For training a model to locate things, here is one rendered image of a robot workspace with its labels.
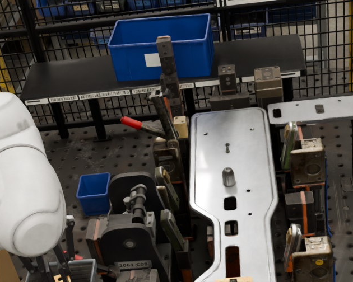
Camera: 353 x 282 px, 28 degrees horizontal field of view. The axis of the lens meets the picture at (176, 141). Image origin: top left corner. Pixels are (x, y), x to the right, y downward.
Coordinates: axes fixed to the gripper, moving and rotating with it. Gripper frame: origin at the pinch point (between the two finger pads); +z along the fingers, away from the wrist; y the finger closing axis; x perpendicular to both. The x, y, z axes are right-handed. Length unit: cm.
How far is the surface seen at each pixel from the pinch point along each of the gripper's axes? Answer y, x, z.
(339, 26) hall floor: 185, 251, 120
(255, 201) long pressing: 49, 24, 20
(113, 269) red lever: 10.6, 7.7, 10.8
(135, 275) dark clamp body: 14.7, 5.9, 12.5
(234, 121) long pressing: 56, 58, 20
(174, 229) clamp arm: 26.6, 17.8, 14.9
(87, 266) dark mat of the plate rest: 5.9, 4.4, 4.2
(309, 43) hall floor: 161, 241, 120
